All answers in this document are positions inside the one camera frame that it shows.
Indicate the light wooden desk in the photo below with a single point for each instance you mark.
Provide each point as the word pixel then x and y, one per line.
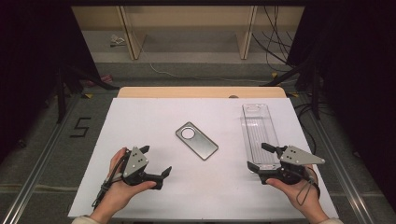
pixel 186 15

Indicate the yellow tape piece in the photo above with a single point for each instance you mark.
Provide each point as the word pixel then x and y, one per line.
pixel 292 94
pixel 274 75
pixel 88 95

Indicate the black curtain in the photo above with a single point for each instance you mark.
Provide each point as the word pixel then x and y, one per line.
pixel 358 62
pixel 25 62

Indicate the white table mat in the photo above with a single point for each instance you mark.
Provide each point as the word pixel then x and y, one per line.
pixel 193 186

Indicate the aluminium floor rail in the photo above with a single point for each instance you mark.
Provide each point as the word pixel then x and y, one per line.
pixel 342 174
pixel 31 183

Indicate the grey phone case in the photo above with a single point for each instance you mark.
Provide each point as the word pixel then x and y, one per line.
pixel 202 146

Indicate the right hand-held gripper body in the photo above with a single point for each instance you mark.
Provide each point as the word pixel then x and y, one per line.
pixel 295 157

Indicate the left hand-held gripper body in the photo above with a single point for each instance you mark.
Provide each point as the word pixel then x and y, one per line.
pixel 135 160

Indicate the person's right hand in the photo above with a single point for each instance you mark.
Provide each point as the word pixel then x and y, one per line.
pixel 302 194

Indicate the person's left hand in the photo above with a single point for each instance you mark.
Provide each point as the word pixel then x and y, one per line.
pixel 121 194

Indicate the clear plastic tray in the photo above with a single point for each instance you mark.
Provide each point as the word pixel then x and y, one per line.
pixel 260 133

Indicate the pink cloth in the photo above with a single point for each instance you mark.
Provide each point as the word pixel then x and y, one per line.
pixel 104 79

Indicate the crumpled white paper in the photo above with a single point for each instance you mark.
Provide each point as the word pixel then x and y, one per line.
pixel 116 40

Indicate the black tripod stand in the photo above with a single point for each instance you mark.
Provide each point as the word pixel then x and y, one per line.
pixel 316 93
pixel 61 99

